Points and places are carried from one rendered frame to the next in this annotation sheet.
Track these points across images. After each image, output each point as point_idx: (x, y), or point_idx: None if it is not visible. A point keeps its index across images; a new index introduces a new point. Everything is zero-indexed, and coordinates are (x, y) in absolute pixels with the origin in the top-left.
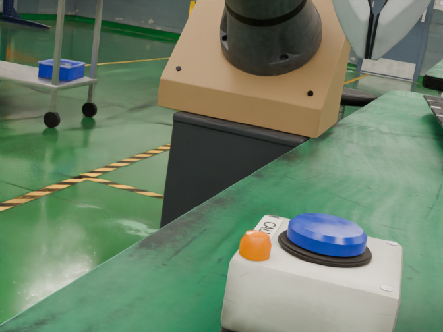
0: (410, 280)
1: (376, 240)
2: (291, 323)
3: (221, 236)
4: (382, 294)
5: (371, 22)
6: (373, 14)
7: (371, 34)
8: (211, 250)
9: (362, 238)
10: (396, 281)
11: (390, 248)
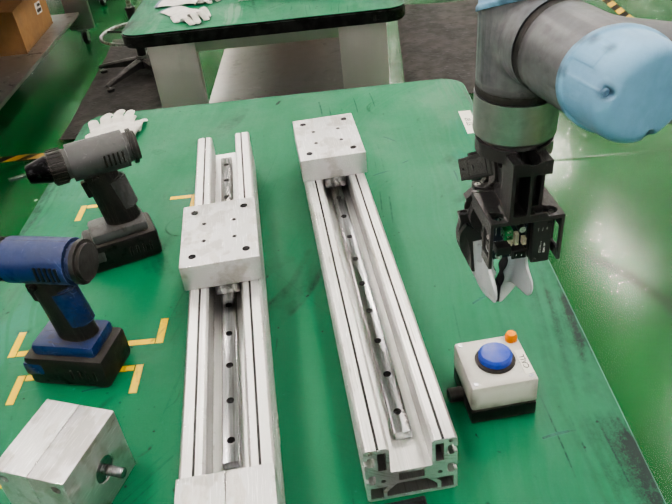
0: (486, 501)
1: (482, 382)
2: None
3: (612, 478)
4: (460, 343)
5: (495, 282)
6: (499, 286)
7: (498, 293)
8: (597, 454)
9: (479, 351)
10: (460, 354)
11: (474, 379)
